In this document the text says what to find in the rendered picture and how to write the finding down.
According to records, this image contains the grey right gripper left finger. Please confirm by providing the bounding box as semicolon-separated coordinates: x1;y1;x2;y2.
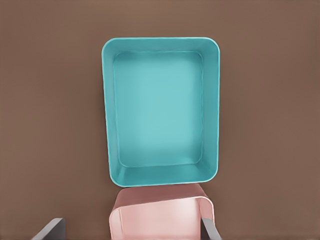
31;217;66;240

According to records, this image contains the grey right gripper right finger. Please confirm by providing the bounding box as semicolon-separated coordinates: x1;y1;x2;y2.
201;217;222;240

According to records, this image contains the pink rectangular tray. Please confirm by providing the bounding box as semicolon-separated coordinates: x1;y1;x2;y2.
108;183;216;240

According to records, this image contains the teal rectangular tray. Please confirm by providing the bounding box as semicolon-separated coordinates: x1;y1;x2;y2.
101;37;222;188

